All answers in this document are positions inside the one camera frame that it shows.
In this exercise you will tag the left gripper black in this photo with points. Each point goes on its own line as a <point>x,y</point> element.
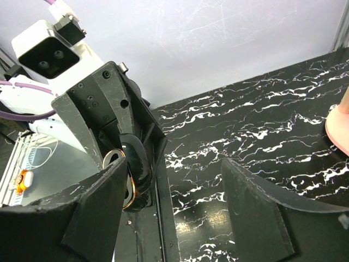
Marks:
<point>98,109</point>

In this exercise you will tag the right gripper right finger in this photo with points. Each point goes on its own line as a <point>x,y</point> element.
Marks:
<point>270,223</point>

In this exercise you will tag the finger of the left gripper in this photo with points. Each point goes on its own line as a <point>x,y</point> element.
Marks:
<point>150,234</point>

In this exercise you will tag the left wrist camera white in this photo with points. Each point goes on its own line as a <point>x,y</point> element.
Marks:
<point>57,52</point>

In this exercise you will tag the pink three-tier shelf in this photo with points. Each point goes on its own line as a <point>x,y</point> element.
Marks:
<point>336,125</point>

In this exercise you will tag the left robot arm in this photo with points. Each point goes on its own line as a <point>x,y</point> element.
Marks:
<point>41,109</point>

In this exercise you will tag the white earbud charging case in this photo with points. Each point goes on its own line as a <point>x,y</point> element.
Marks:
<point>24,181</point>

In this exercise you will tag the black earbud charging case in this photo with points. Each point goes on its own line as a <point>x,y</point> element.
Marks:
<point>140,171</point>

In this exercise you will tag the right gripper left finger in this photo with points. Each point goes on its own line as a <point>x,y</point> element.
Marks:
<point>79,223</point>

